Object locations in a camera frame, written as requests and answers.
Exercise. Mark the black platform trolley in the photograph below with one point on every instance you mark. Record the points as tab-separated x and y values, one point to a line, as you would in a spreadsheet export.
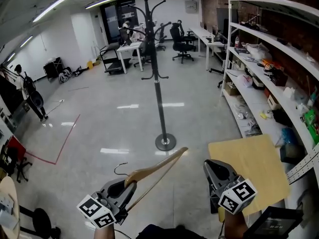
114	67

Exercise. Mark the clear plastic bag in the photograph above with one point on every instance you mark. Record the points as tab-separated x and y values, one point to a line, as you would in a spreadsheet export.
258	51

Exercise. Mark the black laptop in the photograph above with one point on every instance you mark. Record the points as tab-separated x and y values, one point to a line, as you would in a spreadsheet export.
128	41

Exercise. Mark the black round stool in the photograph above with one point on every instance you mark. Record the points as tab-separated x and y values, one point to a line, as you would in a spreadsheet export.
41	220

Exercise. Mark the black display device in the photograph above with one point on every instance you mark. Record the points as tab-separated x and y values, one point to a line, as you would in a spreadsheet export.
274	223

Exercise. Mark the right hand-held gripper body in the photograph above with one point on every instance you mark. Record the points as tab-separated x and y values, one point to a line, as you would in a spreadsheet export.
238	195

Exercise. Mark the white box device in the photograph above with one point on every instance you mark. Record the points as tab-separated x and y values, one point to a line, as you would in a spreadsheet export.
258	83

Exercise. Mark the dark wooden frame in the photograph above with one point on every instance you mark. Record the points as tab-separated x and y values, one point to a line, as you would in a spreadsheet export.
8	91

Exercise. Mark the long white desk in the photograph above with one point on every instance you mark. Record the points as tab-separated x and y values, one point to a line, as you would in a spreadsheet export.
207	37

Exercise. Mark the black pouch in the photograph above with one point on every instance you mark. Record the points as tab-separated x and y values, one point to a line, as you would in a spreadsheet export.
282	118

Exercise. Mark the black monitor on stand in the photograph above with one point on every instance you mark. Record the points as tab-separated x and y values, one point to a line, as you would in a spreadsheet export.
223	21

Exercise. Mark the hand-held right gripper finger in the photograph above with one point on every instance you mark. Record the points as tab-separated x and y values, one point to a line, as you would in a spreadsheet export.
214	175
214	195

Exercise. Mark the red panel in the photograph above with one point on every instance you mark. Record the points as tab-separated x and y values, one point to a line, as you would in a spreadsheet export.
16	147

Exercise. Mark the small beige box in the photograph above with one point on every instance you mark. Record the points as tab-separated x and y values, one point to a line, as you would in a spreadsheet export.
273	103

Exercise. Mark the orange box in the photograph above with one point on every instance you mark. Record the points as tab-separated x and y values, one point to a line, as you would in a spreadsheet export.
272	65

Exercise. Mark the red cap bottle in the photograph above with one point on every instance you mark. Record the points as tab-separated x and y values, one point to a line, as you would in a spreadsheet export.
236	41

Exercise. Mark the white cloth pile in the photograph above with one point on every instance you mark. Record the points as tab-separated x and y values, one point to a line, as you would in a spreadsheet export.
139	32

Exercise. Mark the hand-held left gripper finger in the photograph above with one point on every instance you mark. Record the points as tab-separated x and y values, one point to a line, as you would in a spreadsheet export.
111	183
128	199

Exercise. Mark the yellow box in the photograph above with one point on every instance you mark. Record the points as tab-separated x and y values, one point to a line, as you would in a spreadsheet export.
90	64

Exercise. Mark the black headrest office chair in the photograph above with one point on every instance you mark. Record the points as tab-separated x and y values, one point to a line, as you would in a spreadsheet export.
178	40

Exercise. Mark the black swivel chair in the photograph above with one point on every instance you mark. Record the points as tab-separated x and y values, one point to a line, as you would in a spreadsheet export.
21	168

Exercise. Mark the small yellow item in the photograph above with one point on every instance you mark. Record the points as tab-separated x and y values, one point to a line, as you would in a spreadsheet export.
263	114

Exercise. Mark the black storage cart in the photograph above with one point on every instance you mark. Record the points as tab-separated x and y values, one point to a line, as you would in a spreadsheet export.
51	68

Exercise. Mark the white red-print plastic bag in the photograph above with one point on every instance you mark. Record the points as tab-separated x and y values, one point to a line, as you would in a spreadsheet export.
244	80

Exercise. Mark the black shelf box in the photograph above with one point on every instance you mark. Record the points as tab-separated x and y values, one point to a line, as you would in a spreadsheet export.
291	154

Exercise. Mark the person's left forearm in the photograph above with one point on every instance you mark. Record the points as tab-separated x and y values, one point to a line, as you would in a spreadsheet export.
104	233

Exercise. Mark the person's black clothing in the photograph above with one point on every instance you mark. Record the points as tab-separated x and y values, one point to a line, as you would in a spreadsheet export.
172	233

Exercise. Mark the ceiling tube light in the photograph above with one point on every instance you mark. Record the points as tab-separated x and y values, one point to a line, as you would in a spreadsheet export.
52	7
11	57
99	3
26	41

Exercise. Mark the black coat rack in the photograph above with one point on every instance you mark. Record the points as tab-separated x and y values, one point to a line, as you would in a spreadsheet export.
159	93

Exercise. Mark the white shelving unit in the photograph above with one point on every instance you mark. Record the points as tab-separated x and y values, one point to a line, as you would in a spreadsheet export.
254	93

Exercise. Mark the blue plastic bag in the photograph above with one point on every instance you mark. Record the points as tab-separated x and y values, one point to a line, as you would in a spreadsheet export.
289	135

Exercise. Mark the wooden hanger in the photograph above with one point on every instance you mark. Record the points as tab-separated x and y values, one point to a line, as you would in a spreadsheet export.
147	170

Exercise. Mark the long red floor tape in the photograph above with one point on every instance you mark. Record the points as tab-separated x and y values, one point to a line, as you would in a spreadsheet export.
65	141

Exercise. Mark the person's right forearm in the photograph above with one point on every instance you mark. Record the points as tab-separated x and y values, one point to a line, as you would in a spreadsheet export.
235	225

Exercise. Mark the short red floor tape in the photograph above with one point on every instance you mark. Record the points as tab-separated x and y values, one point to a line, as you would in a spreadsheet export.
78	88

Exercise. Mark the dark blue book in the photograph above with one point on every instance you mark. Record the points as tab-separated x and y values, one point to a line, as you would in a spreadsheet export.
240	50

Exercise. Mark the dark glass door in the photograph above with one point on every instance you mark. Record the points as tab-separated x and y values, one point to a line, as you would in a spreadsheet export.
112	21

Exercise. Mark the light wooden board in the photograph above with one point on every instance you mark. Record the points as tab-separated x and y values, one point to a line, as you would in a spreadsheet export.
249	158

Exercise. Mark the cardboard box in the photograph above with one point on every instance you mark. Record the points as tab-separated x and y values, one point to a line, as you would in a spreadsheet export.
231	88

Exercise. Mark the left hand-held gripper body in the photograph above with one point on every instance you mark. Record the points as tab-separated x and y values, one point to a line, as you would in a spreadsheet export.
99	214

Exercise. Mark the small white desk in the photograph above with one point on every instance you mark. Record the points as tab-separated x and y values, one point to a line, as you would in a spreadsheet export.
129	46

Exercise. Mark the grey wall electrical box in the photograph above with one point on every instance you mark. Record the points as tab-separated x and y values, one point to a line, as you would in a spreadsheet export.
191	7

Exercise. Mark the round wooden table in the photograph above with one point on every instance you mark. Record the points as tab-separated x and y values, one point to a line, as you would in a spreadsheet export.
10	190

